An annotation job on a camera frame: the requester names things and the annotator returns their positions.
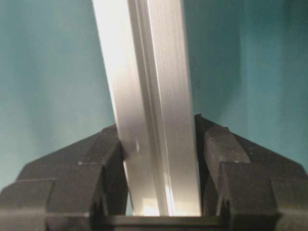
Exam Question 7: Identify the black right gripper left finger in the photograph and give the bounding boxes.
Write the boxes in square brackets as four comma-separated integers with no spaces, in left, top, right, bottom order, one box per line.
[0,125,128,231]

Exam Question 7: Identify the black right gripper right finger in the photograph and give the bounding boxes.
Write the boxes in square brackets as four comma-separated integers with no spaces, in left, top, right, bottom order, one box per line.
[194,115,308,231]

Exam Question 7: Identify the silver aluminium extrusion rail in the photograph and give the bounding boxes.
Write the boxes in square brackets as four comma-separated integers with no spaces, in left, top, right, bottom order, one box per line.
[93,0,202,217]

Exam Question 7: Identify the teal table mat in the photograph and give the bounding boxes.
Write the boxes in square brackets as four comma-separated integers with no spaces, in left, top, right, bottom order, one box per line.
[0,0,308,187]

